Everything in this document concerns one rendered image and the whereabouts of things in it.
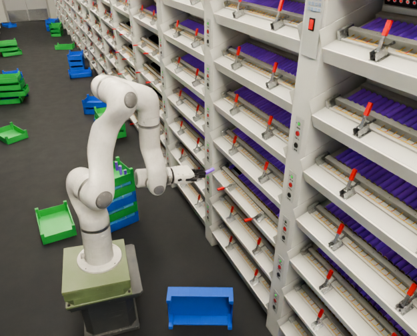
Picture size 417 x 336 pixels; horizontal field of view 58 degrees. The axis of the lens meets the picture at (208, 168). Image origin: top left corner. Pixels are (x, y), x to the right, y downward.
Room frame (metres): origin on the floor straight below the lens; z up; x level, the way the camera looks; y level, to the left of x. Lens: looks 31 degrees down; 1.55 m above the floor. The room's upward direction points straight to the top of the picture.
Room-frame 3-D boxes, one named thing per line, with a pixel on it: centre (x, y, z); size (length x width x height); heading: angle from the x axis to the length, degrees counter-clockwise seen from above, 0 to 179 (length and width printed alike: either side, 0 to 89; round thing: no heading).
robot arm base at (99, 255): (1.22, 0.47, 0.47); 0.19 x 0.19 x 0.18
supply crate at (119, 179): (1.93, 0.64, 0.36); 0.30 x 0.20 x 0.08; 128
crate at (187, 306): (1.17, 0.04, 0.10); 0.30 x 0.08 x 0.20; 89
